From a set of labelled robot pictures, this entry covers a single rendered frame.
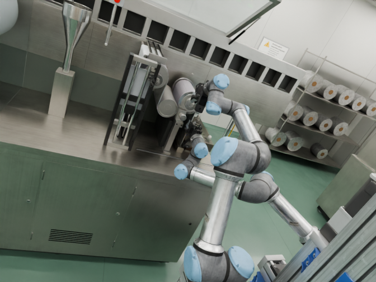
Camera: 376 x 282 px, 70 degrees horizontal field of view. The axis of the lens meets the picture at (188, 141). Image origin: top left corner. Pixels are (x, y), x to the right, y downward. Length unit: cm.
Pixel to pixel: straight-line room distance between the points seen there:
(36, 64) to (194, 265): 152
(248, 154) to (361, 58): 498
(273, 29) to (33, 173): 401
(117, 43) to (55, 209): 107
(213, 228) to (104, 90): 128
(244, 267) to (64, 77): 131
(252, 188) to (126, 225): 88
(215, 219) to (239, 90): 129
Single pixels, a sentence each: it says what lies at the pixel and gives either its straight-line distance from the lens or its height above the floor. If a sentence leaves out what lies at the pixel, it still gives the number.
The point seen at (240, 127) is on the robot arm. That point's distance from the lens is 122.
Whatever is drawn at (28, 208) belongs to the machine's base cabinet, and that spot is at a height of 46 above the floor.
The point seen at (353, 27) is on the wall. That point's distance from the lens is 552.
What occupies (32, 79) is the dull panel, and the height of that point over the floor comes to 97.
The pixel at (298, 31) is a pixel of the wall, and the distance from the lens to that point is 495.
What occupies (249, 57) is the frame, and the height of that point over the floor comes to 159.
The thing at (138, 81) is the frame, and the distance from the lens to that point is 147.
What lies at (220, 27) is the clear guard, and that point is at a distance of 190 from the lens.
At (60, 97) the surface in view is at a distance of 173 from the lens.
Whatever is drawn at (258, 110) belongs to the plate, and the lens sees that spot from 225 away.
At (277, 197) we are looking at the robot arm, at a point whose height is 111.
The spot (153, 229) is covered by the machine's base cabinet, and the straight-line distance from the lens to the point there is 190.
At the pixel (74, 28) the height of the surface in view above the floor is 142.
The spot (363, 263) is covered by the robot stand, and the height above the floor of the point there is 134.
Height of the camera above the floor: 177
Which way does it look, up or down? 26 degrees down
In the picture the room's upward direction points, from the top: 25 degrees clockwise
